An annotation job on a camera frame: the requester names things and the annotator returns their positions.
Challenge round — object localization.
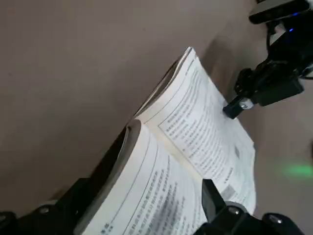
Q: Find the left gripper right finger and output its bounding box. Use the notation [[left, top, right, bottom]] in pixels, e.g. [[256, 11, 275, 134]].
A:
[[195, 178, 306, 235]]

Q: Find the white blue paperback book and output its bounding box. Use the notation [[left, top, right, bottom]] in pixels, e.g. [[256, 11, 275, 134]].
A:
[[73, 46, 257, 235]]

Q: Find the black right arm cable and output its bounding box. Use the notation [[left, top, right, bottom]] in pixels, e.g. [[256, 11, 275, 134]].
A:
[[266, 22, 280, 52]]

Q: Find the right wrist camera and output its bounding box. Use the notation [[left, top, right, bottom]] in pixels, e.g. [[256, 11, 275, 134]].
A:
[[248, 0, 313, 24]]

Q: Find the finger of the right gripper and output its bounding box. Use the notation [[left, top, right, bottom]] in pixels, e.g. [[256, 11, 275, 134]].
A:
[[229, 76, 304, 120], [223, 62, 271, 113]]

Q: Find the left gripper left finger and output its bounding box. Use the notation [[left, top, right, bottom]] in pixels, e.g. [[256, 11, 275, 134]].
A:
[[0, 177, 98, 235]]

